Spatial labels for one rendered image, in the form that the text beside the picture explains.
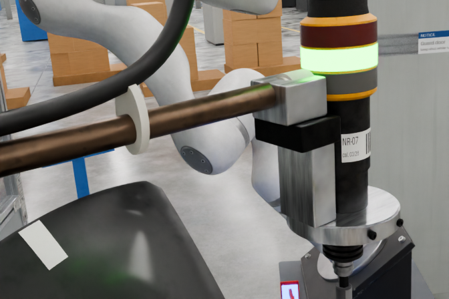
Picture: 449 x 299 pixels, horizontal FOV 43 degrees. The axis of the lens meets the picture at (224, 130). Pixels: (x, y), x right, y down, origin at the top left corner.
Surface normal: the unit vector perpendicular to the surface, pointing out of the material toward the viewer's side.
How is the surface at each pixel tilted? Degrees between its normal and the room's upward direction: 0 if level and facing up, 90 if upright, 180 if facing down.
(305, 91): 90
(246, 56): 90
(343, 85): 90
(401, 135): 90
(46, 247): 47
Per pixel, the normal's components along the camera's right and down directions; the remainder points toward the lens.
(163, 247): 0.47, -0.63
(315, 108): 0.59, 0.18
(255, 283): -0.07, -0.96
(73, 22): 0.18, 0.87
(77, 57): 0.25, 0.25
